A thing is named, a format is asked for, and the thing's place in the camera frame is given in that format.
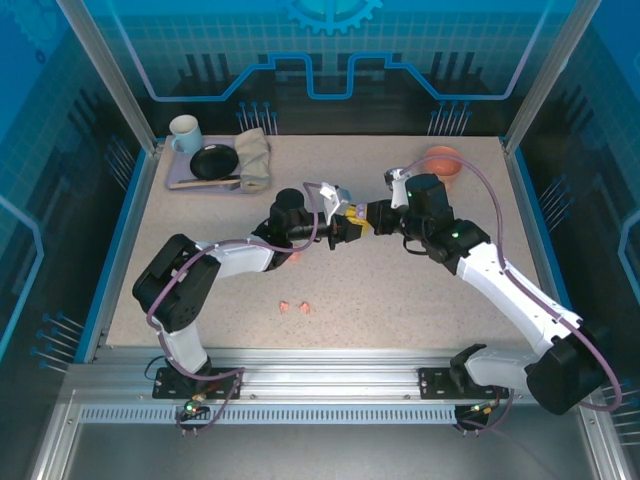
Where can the lavender serving tray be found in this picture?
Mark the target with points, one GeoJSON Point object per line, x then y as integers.
{"type": "Point", "coordinates": [176, 170]}

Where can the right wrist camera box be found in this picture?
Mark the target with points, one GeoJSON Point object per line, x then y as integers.
{"type": "Point", "coordinates": [397, 192]}

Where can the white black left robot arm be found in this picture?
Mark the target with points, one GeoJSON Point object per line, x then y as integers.
{"type": "Point", "coordinates": [235, 260]}

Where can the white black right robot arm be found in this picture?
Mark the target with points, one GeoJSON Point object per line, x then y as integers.
{"type": "Point", "coordinates": [500, 285]}

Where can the light blue mug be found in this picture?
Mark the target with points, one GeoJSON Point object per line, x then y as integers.
{"type": "Point", "coordinates": [187, 137]}

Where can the aluminium side rail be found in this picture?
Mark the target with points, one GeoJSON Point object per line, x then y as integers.
{"type": "Point", "coordinates": [530, 235]}
{"type": "Point", "coordinates": [131, 240]}

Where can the grey metal lower shelf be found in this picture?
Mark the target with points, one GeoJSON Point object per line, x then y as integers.
{"type": "Point", "coordinates": [320, 455]}

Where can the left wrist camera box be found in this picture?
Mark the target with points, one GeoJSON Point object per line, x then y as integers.
{"type": "Point", "coordinates": [332, 197]}

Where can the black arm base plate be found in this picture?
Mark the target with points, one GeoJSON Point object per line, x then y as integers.
{"type": "Point", "coordinates": [435, 385]}
{"type": "Point", "coordinates": [167, 387]}

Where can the pink speckled ceramic mug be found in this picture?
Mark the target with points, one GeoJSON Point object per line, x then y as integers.
{"type": "Point", "coordinates": [445, 167]}

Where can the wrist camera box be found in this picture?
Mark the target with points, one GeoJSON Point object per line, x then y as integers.
{"type": "Point", "coordinates": [397, 192]}
{"type": "Point", "coordinates": [332, 197]}

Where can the aluminium front mounting rail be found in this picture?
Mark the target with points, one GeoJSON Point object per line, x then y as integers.
{"type": "Point", "coordinates": [325, 380]}

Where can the black round plate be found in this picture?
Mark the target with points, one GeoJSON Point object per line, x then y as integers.
{"type": "Point", "coordinates": [214, 162]}

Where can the aluminium frame post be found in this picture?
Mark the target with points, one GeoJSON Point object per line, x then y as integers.
{"type": "Point", "coordinates": [550, 75]}
{"type": "Point", "coordinates": [107, 75]}

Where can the small connector with LED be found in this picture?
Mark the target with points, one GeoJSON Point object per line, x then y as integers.
{"type": "Point", "coordinates": [482, 409]}
{"type": "Point", "coordinates": [192, 407]}

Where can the purple earbud charging case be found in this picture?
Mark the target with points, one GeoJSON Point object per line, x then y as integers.
{"type": "Point", "coordinates": [362, 206]}

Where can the beige folded cloth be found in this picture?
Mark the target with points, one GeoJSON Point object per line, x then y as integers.
{"type": "Point", "coordinates": [254, 160]}

